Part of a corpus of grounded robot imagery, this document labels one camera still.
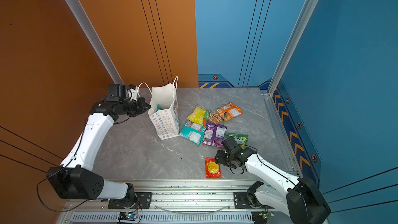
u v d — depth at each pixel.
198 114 1.02
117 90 0.59
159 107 0.94
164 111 0.77
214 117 1.04
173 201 0.76
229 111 1.05
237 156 0.59
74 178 0.41
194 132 0.94
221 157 0.75
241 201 0.72
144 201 0.74
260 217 0.71
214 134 0.93
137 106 0.68
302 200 0.40
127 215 0.71
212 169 0.83
